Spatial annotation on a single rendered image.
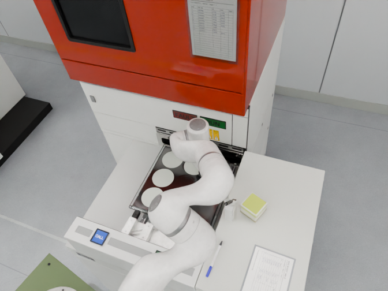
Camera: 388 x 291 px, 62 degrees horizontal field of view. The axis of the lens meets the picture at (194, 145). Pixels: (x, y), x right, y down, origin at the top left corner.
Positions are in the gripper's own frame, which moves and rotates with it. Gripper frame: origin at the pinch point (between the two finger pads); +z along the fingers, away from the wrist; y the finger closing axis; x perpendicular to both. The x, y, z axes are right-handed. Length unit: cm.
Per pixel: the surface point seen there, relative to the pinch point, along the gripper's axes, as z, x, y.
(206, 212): 2.1, -10.0, 16.0
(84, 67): -39, -21, -51
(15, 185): 92, -91, -140
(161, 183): 2.1, -17.3, -8.0
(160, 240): 4.1, -31.6, 13.3
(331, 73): 59, 164, -45
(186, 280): -3.9, -33.2, 34.7
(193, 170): 1.9, -2.0, -4.7
